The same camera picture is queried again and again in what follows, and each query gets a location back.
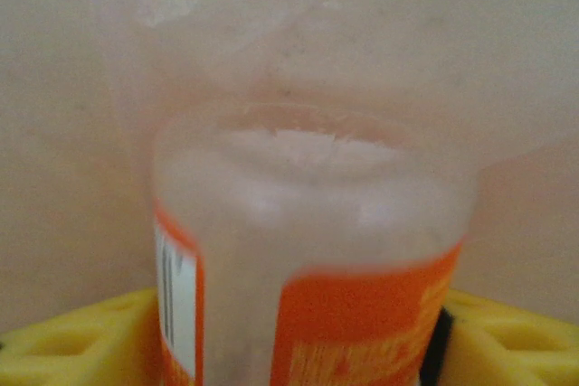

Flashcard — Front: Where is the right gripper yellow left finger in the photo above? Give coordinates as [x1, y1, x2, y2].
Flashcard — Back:
[0, 287, 164, 386]

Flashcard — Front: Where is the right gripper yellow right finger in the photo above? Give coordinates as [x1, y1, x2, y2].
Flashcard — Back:
[418, 288, 579, 386]

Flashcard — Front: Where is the orange label clear bottle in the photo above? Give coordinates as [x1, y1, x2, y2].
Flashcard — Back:
[151, 100, 479, 386]

